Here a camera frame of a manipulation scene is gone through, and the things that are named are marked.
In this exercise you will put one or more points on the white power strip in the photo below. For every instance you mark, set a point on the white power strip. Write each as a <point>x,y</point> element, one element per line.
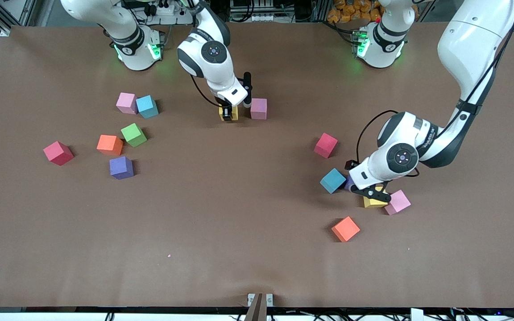
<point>166,10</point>

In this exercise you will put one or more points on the red foam cube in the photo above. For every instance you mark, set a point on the red foam cube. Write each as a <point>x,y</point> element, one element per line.
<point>58,153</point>
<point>325,146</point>

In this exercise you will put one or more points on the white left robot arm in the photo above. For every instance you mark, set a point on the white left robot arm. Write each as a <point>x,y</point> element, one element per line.
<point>466,44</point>

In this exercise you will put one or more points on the orange foam cube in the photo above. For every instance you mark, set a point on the orange foam cube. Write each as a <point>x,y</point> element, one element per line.
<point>345,229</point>
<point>109,145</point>

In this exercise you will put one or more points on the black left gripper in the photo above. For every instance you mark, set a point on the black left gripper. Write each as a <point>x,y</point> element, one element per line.
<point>354,168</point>

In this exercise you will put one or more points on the brown table cover mat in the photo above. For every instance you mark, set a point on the brown table cover mat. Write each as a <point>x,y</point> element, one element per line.
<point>239,214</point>

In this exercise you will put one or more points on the purple foam cube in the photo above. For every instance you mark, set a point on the purple foam cube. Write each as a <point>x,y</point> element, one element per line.
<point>349,183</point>
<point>121,168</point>

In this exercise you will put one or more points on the light pink foam cube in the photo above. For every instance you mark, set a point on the light pink foam cube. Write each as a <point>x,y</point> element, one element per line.
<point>399,203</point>
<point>259,109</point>
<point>126,103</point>

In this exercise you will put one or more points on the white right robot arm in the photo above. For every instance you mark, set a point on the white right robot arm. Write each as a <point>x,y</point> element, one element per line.
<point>192,58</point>

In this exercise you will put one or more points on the green foam cube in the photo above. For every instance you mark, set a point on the green foam cube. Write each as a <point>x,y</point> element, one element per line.
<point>134,135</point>

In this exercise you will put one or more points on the grey equipment rack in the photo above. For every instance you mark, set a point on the grey equipment rack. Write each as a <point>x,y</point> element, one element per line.
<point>261,18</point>

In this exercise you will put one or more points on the grey clamp bracket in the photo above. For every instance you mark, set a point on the grey clamp bracket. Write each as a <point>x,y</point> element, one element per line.
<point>251,299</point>

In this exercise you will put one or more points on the yellow foam cube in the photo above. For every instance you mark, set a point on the yellow foam cube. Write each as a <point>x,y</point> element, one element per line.
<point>235,114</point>
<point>373,203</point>

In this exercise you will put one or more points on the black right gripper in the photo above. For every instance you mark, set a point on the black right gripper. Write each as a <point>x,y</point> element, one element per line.
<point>226,111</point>

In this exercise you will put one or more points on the cyan foam cube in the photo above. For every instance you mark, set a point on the cyan foam cube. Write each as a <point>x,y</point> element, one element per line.
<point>147,107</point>
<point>333,181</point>

